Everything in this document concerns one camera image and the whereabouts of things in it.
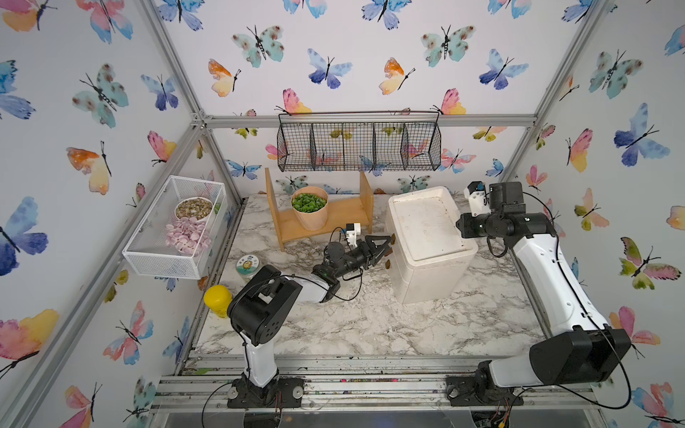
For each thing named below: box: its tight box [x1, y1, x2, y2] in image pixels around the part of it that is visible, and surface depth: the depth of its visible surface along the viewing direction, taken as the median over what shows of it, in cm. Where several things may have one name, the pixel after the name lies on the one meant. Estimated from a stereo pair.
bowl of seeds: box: [174, 197, 214, 223], surface depth 72 cm
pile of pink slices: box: [165, 216, 212, 258], surface depth 65 cm
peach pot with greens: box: [290, 185, 330, 232], surface depth 95 cm
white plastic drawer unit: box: [387, 185, 479, 305], surface depth 82 cm
